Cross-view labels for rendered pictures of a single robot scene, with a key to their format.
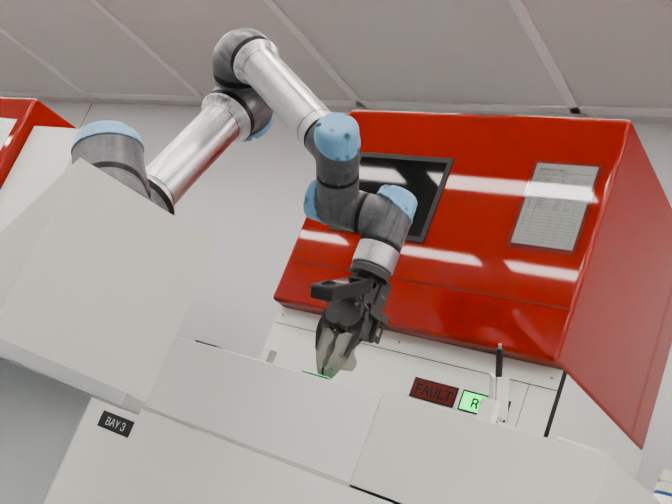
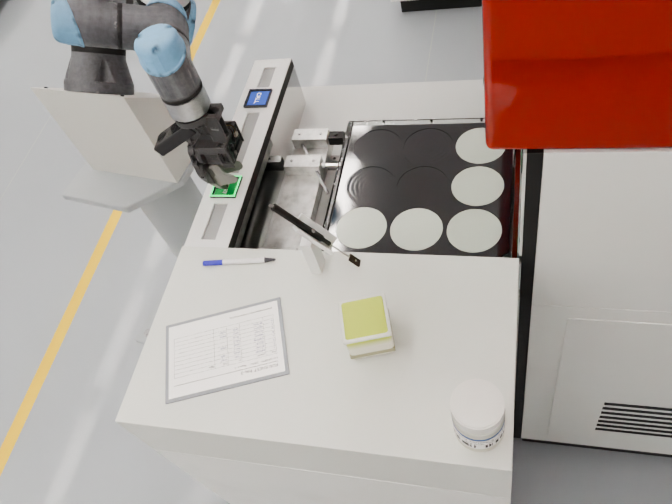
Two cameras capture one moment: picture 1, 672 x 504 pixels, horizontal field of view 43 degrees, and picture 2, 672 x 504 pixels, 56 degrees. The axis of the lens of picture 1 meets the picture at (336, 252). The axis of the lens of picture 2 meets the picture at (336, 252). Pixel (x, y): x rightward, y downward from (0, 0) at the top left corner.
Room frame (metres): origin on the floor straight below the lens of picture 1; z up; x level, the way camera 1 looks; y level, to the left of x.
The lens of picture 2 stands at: (1.39, -1.01, 1.86)
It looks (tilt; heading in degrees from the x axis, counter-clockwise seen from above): 53 degrees down; 78
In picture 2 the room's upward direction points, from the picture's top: 20 degrees counter-clockwise
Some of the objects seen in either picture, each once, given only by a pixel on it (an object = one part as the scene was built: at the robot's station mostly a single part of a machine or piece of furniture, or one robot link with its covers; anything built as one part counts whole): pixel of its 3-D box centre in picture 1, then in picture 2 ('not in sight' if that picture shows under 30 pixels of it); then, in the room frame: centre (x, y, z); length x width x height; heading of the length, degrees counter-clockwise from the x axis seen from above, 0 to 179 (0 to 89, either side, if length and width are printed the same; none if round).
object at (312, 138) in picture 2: not in sight; (311, 138); (1.65, 0.02, 0.89); 0.08 x 0.03 x 0.03; 141
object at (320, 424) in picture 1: (251, 403); (252, 164); (1.50, 0.04, 0.89); 0.55 x 0.09 x 0.14; 51
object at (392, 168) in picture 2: not in sight; (422, 186); (1.76, -0.26, 0.90); 0.34 x 0.34 x 0.01; 51
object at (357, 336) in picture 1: (351, 332); (204, 164); (1.41, -0.07, 1.05); 0.05 x 0.02 x 0.09; 51
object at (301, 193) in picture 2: not in sight; (299, 201); (1.55, -0.10, 0.87); 0.36 x 0.08 x 0.03; 51
